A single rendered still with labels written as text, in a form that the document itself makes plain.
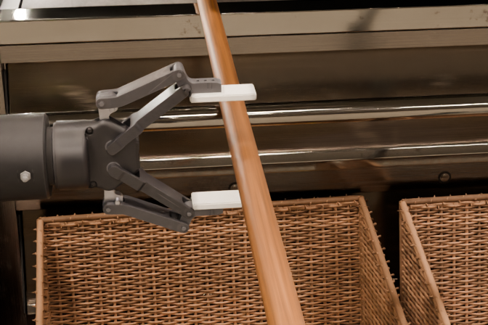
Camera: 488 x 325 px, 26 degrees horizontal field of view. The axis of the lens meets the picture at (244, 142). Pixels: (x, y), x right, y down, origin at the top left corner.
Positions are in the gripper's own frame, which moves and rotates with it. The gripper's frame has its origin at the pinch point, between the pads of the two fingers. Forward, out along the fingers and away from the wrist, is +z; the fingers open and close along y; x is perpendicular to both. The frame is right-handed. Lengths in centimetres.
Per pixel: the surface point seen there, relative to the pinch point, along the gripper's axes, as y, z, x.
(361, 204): 35, 26, -51
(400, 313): 41, 27, -27
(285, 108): 2.9, 7.3, -16.9
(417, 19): 4, 34, -54
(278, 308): -0.3, -0.4, 32.2
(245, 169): -0.5, -0.3, 6.6
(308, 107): 2.9, 10.3, -16.9
